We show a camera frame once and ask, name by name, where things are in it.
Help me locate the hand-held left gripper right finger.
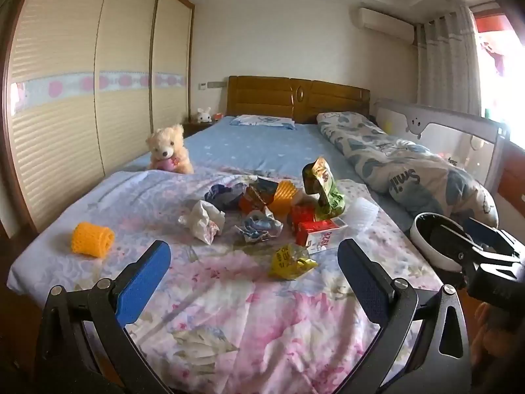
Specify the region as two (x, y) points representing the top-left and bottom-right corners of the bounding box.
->
(326, 238), (472, 394)

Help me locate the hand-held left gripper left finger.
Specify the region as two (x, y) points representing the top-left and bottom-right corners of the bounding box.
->
(35, 240), (173, 394)

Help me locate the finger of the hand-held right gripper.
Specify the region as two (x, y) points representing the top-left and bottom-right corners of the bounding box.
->
(463, 217), (523, 255)
(429, 222), (480, 265)

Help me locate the yellow foam fruit net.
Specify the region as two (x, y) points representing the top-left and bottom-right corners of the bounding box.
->
(71, 222), (116, 258)
(271, 181), (298, 216)

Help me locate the white foam block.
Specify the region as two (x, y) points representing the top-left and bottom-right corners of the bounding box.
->
(346, 197), (378, 230)

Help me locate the red white carton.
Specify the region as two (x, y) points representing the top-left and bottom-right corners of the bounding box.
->
(296, 217), (348, 255)

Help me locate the yellow wrapper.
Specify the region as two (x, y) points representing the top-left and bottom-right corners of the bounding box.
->
(268, 244), (318, 280)

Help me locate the white tissue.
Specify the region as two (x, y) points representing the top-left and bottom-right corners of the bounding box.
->
(179, 200), (226, 245)

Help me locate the green snack bag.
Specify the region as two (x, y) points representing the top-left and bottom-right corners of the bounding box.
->
(302, 156), (346, 220)

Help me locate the blue plastic bag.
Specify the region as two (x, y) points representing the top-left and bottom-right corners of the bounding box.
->
(204, 183), (247, 211)

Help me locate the blue white wrapper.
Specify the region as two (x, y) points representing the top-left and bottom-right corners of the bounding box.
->
(235, 209), (284, 244)

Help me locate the orange red wrapper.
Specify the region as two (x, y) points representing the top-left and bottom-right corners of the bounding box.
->
(239, 176), (284, 214)

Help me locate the person's right hand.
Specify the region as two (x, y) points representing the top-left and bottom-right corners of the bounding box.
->
(471, 301), (525, 378)

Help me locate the red brown wooden dresser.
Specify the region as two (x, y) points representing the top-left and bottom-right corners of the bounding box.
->
(494, 143), (525, 214)

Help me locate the pink floral blanket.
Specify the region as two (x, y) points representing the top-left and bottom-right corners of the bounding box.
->
(6, 170), (446, 394)

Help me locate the blue patterned white duvet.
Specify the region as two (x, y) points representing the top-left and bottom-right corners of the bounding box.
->
(317, 112), (499, 228)

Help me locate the beige teddy bear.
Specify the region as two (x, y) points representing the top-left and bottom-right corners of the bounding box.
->
(146, 124), (194, 174)

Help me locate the dark wooden nightstand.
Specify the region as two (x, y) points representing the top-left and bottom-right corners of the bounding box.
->
(182, 121), (214, 138)

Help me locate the grey dotted curtain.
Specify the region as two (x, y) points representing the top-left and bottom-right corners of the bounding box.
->
(416, 6), (482, 116)

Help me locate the cream sliding door wardrobe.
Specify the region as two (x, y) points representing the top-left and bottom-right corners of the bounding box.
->
(0, 0), (195, 234)

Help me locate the bed with blue sheet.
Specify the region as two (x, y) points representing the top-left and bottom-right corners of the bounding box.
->
(123, 116), (415, 230)

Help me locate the blue printed pillow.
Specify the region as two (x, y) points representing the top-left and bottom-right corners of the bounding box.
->
(230, 114), (297, 129)

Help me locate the red window valance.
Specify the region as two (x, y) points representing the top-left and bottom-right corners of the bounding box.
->
(473, 10), (513, 75)

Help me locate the wooden headboard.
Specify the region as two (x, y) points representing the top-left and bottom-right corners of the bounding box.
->
(227, 76), (371, 124)

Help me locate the white air conditioner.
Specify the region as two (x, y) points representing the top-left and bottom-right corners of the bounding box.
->
(356, 7), (415, 43)

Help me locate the grey bed guard rail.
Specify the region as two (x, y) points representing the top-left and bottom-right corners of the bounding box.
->
(373, 98), (511, 198)

